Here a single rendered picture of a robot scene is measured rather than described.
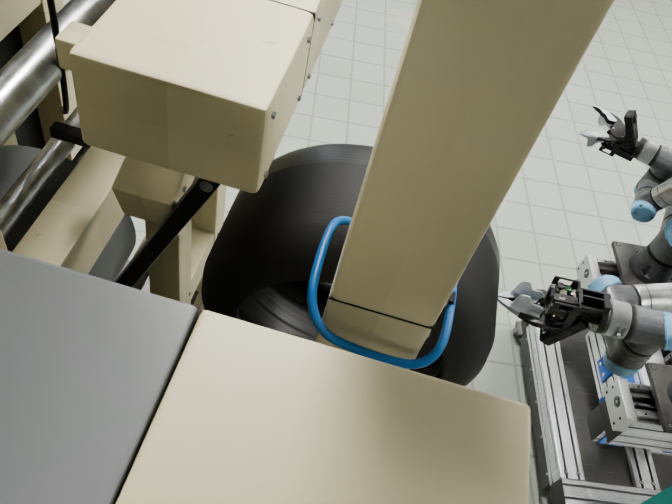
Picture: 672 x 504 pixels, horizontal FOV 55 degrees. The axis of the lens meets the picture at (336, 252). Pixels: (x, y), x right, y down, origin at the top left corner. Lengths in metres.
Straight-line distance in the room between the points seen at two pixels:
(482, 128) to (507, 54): 0.07
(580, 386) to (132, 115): 2.19
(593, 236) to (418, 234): 2.98
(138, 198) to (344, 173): 0.37
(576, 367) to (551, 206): 1.15
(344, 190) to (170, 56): 0.42
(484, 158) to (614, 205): 3.29
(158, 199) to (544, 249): 2.61
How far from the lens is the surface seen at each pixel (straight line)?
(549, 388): 2.63
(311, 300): 0.77
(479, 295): 1.17
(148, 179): 1.03
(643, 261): 2.41
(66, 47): 0.96
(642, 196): 2.30
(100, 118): 0.89
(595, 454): 2.61
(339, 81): 3.92
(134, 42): 0.87
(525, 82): 0.54
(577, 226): 3.61
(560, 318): 1.37
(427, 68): 0.53
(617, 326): 1.39
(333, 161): 1.19
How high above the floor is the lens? 2.27
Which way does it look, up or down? 50 degrees down
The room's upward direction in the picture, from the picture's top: 16 degrees clockwise
